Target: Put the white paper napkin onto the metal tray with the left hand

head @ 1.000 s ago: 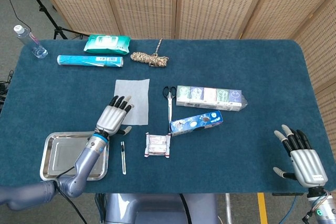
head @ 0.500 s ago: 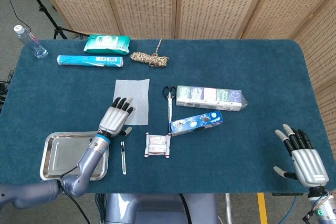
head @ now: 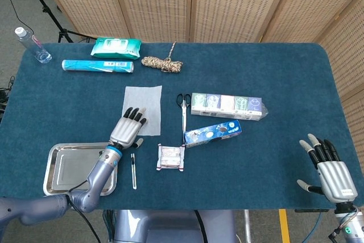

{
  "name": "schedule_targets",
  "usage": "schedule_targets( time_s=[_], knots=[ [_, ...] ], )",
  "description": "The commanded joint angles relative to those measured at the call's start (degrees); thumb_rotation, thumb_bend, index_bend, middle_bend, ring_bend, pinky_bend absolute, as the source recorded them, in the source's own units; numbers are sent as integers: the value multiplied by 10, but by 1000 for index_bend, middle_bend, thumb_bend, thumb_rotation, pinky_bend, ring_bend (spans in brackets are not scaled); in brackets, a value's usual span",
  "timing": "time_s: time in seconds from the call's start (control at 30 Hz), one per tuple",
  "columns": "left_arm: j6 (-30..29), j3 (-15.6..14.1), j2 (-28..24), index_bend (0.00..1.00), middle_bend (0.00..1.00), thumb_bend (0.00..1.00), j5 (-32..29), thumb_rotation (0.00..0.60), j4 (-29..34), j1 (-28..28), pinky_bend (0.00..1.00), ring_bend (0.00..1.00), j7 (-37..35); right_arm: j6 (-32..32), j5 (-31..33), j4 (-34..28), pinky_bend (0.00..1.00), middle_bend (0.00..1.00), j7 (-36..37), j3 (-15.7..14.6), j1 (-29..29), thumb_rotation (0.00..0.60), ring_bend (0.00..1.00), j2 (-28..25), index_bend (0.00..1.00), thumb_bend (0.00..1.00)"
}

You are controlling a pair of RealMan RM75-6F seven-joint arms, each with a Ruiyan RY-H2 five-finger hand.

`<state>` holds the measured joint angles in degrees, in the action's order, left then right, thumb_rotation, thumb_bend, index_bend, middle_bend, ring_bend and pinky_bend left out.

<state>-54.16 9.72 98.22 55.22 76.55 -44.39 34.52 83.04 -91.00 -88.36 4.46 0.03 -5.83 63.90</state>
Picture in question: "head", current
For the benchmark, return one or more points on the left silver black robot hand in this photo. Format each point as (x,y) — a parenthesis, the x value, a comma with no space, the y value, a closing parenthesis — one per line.
(126,130)

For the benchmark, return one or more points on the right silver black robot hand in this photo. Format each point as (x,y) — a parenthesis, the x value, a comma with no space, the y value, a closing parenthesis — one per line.
(335,177)

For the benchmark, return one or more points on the white cloth sheet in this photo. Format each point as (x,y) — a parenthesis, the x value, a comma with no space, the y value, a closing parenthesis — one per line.
(148,98)

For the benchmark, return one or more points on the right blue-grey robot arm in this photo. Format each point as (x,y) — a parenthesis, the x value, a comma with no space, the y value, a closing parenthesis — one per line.
(348,226)

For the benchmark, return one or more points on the stainless steel tray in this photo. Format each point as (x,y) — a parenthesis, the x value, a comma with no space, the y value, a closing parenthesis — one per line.
(71,166)

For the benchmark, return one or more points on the silver utility knife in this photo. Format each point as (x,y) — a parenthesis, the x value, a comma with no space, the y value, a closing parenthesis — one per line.
(133,174)

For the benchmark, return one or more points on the white red biscuit pack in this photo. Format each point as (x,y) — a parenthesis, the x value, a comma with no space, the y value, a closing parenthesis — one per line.
(170,157)

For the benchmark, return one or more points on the green wet wipes pack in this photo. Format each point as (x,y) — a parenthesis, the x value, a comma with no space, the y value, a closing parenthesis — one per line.
(116,48)

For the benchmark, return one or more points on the blue Oreo cookie box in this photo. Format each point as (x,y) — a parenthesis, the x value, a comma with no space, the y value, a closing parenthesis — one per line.
(213,133)

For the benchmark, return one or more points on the teal table cloth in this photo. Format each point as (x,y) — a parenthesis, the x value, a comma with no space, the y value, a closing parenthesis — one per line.
(241,169)

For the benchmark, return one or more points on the metal table leg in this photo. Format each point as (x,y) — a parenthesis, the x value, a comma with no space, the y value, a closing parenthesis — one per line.
(247,226)

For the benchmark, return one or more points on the pocket tissue multipack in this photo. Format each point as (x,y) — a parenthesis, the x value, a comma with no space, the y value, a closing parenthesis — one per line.
(224,106)

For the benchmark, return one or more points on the blue-grey robot torso base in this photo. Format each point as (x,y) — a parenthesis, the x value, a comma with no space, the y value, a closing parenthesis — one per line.
(170,226)

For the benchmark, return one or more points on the clear plastic bottle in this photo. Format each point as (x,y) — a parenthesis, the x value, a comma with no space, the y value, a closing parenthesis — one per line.
(34,46)

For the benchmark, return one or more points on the black tripod stand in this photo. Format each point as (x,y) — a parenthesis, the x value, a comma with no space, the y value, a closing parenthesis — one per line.
(51,15)

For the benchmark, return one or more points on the wicker folding screen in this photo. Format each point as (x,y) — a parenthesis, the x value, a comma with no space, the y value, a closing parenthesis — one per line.
(227,4)

